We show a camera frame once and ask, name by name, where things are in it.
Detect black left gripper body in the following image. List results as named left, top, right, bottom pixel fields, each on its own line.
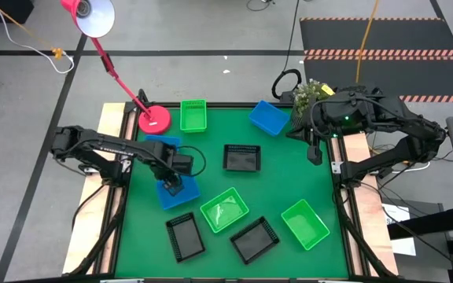
left=151, top=162, right=183, bottom=190

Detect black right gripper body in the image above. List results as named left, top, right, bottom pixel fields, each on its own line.
left=307, top=112, right=330, bottom=149

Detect blue plastic basket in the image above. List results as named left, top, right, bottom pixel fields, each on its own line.
left=144, top=134, right=182, bottom=153
left=155, top=175, right=202, bottom=211
left=248, top=99, right=291, bottom=137

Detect black plastic basket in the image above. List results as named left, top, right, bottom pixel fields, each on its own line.
left=165, top=211, right=206, bottom=263
left=229, top=215, right=281, bottom=265
left=222, top=144, right=262, bottom=173

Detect green plastic basket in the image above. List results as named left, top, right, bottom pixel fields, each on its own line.
left=199, top=186, right=250, bottom=234
left=179, top=98, right=208, bottom=134
left=280, top=198, right=331, bottom=252

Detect artificial plant in striped pot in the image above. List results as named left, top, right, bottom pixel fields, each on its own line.
left=291, top=78, right=332, bottom=129

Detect red desk lamp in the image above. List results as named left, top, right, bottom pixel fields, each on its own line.
left=60, top=0, right=172, bottom=135

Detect wooden board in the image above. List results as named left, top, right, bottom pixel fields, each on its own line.
left=61, top=102, right=127, bottom=275
left=342, top=132, right=400, bottom=277

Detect black mat with hazard stripes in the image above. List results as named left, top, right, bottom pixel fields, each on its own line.
left=299, top=17, right=453, bottom=57
left=304, top=54, right=453, bottom=104

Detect white paper sheet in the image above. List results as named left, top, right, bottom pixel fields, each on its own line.
left=381, top=202, right=418, bottom=257

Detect black metal stand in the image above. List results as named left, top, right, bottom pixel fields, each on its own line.
left=387, top=204, right=453, bottom=283

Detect black box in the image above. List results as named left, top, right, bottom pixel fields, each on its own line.
left=0, top=0, right=35, bottom=24

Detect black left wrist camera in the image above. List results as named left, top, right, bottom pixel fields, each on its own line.
left=171, top=153, right=194, bottom=176

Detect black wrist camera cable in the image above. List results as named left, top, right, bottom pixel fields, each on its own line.
left=177, top=145, right=208, bottom=178

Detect coiled black cable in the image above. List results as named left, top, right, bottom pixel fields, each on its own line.
left=271, top=68, right=304, bottom=101

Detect thin black cable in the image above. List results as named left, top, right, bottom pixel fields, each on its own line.
left=283, top=0, right=301, bottom=72

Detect yellow cable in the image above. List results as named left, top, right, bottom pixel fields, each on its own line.
left=354, top=0, right=381, bottom=84

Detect short white cable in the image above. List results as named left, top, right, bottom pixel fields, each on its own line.
left=390, top=161, right=432, bottom=175

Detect black cable loop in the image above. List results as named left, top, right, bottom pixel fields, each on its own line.
left=245, top=0, right=277, bottom=12

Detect orange cable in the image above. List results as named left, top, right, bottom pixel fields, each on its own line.
left=0, top=0, right=64, bottom=60

